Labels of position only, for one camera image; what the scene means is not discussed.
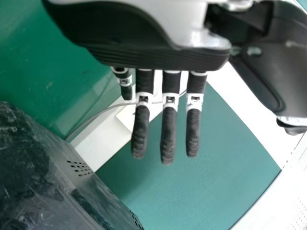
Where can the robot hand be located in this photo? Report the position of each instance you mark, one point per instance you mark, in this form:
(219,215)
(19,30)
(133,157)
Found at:
(153,38)

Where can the black oven with glass door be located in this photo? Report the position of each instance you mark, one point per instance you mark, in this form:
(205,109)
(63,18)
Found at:
(48,177)

